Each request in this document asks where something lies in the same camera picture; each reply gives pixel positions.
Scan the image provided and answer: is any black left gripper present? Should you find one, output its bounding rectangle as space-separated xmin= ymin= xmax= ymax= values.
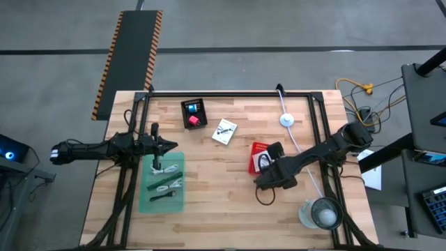
xmin=137 ymin=122 xmax=180 ymax=171

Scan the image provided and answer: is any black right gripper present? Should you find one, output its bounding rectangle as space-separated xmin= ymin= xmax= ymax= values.
xmin=253 ymin=140 xmax=299 ymax=191

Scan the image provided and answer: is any white USB cable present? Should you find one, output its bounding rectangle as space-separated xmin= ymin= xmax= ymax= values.
xmin=155 ymin=178 xmax=184 ymax=193
xmin=149 ymin=163 xmax=179 ymax=176

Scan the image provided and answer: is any black USB cable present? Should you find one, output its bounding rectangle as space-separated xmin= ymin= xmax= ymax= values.
xmin=149 ymin=190 xmax=177 ymax=203

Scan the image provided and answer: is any green translucent plastic bin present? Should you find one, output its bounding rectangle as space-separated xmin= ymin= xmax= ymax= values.
xmin=138 ymin=151 xmax=186 ymax=214

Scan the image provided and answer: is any red plastic basket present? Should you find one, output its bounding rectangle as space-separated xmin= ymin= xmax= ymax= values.
xmin=247 ymin=141 xmax=279 ymax=176

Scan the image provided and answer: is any black plastic basket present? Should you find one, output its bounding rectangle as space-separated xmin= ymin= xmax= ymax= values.
xmin=180 ymin=98 xmax=209 ymax=131

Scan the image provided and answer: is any clear glass cup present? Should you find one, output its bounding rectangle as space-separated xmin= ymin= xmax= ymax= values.
xmin=298 ymin=197 xmax=345 ymax=231

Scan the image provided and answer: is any black hazard-striped floor mat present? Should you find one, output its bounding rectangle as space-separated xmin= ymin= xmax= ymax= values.
xmin=91 ymin=9 xmax=164 ymax=121

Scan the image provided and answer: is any white paper sheet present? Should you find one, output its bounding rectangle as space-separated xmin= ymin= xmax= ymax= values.
xmin=357 ymin=149 xmax=383 ymax=191

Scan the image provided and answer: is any black power brick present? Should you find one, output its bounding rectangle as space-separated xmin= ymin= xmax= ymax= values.
xmin=358 ymin=107 xmax=376 ymax=123

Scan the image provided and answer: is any black desk with keyboard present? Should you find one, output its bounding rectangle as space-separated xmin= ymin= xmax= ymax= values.
xmin=358 ymin=132 xmax=446 ymax=241

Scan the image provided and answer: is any black computer with blue light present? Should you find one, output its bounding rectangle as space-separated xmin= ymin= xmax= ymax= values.
xmin=0 ymin=134 xmax=31 ymax=163

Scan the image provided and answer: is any grey metal stand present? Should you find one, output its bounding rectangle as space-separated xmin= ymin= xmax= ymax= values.
xmin=0 ymin=160 xmax=56 ymax=251

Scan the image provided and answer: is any black flat screen device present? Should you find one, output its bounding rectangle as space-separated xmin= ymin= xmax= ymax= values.
xmin=413 ymin=149 xmax=446 ymax=167

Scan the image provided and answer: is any black keyboard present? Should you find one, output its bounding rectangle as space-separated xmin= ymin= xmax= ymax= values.
xmin=420 ymin=184 xmax=446 ymax=234

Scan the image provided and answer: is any large black monitor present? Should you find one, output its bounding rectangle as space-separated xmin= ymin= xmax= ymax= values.
xmin=430 ymin=111 xmax=446 ymax=128

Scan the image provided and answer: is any black monitor pole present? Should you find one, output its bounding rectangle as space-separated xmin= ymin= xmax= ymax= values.
xmin=416 ymin=47 xmax=446 ymax=77

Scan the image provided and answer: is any white lamp cord with switch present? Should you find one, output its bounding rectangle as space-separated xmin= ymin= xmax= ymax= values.
xmin=277 ymin=89 xmax=324 ymax=199

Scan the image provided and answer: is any yellow extension cable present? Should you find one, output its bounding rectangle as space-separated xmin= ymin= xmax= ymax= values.
xmin=334 ymin=77 xmax=407 ymax=123

